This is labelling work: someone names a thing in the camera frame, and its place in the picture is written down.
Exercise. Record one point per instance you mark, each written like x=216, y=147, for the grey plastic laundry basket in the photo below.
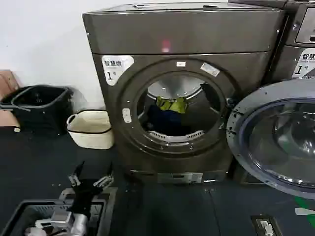
x=14, y=216

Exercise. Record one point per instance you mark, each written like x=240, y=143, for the white plastic laundry basket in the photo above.
x=91, y=132

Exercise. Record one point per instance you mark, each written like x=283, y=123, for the green floor sticker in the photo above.
x=305, y=205

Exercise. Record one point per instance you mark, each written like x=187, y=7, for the round glass dryer door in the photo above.
x=246, y=137

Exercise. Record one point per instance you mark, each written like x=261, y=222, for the grey dryer with control panel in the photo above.
x=285, y=61

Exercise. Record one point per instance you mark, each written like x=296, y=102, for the dark blue garment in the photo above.
x=169, y=121

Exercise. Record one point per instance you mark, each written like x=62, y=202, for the black plastic laundry basket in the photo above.
x=44, y=115

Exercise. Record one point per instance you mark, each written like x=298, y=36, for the yellow-green garment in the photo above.
x=176, y=104

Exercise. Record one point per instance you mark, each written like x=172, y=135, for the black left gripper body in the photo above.
x=83, y=194

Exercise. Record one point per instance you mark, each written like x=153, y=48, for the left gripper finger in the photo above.
x=104, y=181
x=75, y=178

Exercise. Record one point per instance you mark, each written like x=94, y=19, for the grey front-load dryer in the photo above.
x=184, y=32

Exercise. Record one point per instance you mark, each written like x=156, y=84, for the metal floor socket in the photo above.
x=265, y=226

